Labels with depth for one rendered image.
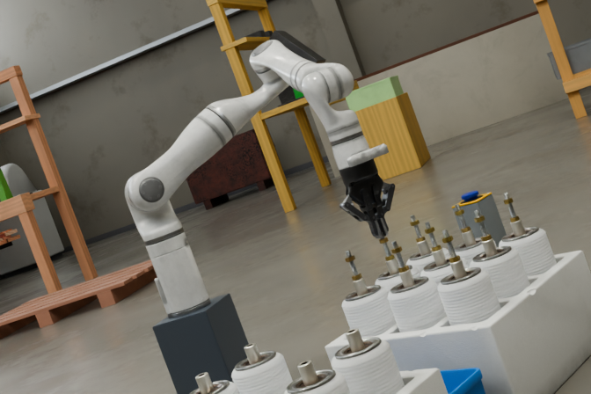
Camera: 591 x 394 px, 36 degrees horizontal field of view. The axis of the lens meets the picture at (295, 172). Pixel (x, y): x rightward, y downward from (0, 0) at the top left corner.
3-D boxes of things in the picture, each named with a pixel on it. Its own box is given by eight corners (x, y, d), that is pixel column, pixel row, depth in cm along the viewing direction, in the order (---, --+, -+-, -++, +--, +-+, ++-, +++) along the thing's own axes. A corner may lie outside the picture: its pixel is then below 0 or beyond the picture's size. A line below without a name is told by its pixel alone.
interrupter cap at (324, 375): (277, 397, 132) (275, 392, 132) (310, 375, 138) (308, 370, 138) (315, 394, 127) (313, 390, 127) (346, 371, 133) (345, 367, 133)
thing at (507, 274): (558, 338, 170) (525, 247, 169) (513, 358, 168) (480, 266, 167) (534, 330, 179) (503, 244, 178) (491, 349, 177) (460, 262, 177)
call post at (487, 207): (497, 336, 208) (451, 208, 207) (511, 324, 213) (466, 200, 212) (524, 333, 203) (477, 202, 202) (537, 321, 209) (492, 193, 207)
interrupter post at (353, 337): (348, 354, 141) (341, 334, 141) (357, 348, 143) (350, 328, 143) (360, 353, 139) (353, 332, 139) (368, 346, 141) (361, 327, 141)
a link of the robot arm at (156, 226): (117, 180, 208) (143, 251, 208) (123, 177, 199) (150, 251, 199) (155, 166, 211) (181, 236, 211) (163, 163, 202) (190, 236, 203)
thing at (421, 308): (408, 383, 175) (375, 295, 174) (445, 362, 180) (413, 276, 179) (439, 388, 167) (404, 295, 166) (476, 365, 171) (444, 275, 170)
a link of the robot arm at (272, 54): (313, 47, 194) (334, 76, 197) (269, 32, 218) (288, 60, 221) (280, 74, 193) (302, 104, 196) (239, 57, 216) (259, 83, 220)
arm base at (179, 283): (165, 321, 203) (138, 249, 203) (183, 308, 212) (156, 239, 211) (200, 310, 200) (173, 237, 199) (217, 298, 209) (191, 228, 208)
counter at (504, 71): (575, 95, 821) (544, 7, 817) (329, 179, 902) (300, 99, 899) (576, 89, 895) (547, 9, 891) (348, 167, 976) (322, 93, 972)
